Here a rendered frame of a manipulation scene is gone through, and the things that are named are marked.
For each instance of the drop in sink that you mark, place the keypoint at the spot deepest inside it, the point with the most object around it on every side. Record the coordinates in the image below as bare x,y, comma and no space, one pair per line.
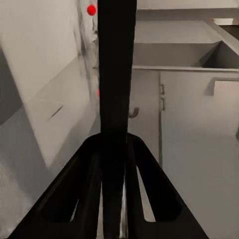
189,45

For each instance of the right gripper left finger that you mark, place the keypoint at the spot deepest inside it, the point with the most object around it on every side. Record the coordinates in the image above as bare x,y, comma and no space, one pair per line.
69,208

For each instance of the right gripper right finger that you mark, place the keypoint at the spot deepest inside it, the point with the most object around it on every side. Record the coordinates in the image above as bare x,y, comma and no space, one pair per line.
174,220

